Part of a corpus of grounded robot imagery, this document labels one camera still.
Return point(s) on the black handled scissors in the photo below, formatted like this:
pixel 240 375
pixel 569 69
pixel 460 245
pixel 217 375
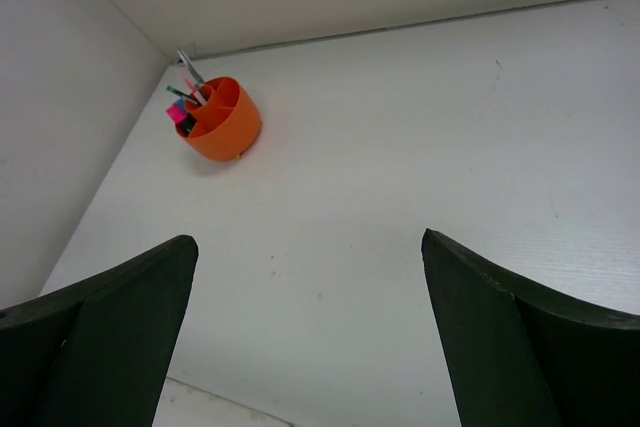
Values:
pixel 198 79

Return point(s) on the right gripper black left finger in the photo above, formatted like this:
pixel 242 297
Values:
pixel 96 353

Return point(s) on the pink transparent pen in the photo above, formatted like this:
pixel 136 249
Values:
pixel 195 92

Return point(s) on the orange round divided container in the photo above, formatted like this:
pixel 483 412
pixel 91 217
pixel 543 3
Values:
pixel 225 126

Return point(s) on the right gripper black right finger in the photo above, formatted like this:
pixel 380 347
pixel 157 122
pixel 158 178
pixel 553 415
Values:
pixel 519 353

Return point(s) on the black pen green end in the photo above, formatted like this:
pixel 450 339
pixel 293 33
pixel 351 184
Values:
pixel 183 95

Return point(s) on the pink cap black highlighter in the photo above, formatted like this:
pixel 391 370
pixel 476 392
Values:
pixel 180 117

